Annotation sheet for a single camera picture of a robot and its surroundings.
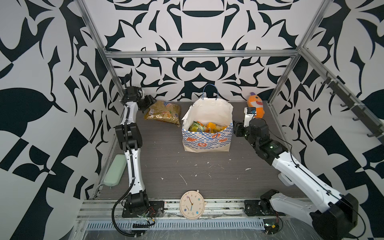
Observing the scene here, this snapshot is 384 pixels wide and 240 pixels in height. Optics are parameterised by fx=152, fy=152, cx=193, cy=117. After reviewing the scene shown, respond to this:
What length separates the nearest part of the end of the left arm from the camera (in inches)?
33.4

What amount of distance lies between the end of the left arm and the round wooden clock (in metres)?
0.55

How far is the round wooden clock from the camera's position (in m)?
0.72
